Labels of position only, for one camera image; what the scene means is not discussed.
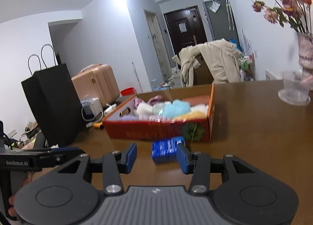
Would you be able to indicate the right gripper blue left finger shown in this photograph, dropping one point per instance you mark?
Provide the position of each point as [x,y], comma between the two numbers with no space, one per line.
[114,164]

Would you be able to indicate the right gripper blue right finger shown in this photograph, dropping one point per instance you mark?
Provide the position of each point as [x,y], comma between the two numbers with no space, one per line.
[197,165]

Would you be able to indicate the blue tissue pack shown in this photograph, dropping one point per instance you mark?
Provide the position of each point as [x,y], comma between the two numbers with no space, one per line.
[165,150]

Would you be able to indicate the light blue fluffy toy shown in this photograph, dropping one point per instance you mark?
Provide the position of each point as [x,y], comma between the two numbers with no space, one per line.
[176,108]

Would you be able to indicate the orange pink sponge block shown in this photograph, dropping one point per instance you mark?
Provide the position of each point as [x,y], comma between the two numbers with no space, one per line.
[198,100]

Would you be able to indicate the white plastic bag bundle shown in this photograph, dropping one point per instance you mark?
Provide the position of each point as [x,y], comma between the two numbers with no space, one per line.
[158,108]

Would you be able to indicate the white round soft object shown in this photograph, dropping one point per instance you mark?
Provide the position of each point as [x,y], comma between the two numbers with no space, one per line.
[144,109]

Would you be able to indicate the person left hand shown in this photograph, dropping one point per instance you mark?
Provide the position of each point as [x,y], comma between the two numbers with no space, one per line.
[11,200]

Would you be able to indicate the cardboard box red orange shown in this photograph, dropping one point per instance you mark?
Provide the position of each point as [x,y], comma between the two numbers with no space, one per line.
[196,130]

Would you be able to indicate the yellow fluffy toy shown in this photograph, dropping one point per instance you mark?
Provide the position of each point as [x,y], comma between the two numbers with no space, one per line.
[192,115]

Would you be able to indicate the white plush toy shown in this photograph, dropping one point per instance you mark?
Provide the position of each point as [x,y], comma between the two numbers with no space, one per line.
[200,107]

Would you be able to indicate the red plastic bucket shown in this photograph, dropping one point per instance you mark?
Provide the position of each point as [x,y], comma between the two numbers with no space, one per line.
[128,92]

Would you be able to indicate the black paper bag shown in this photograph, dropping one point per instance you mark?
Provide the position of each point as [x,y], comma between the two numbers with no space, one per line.
[55,104]

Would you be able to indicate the pink satin cloth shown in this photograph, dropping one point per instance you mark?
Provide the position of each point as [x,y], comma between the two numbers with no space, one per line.
[152,101]

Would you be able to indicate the white mop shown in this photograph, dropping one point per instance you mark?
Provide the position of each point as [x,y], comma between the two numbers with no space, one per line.
[137,77]

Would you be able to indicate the pink suitcase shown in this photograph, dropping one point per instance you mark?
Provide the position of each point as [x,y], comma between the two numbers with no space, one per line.
[97,81]

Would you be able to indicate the blue pet feeding tray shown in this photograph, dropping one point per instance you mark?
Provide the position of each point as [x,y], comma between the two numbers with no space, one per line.
[165,85]

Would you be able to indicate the brown wooden chair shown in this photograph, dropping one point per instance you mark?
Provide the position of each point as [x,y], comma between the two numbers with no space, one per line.
[202,74]

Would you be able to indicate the white dog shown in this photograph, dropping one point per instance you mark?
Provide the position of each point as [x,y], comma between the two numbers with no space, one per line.
[175,74]

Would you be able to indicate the beige coat on chair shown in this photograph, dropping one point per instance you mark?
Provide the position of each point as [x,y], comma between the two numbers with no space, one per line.
[220,56]

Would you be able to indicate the white panel heater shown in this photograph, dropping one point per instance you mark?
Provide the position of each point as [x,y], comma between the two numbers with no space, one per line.
[270,76]

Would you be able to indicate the clear plastic cup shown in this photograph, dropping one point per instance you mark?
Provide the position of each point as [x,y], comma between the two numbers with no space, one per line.
[296,88]

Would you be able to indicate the dark entrance door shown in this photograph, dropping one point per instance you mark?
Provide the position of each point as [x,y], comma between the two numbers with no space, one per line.
[185,28]

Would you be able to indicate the grey refrigerator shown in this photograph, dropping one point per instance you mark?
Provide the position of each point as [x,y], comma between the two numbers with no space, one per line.
[221,20]

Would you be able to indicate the dried pink rose bouquet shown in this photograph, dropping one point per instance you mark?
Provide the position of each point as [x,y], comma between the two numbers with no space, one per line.
[296,13]

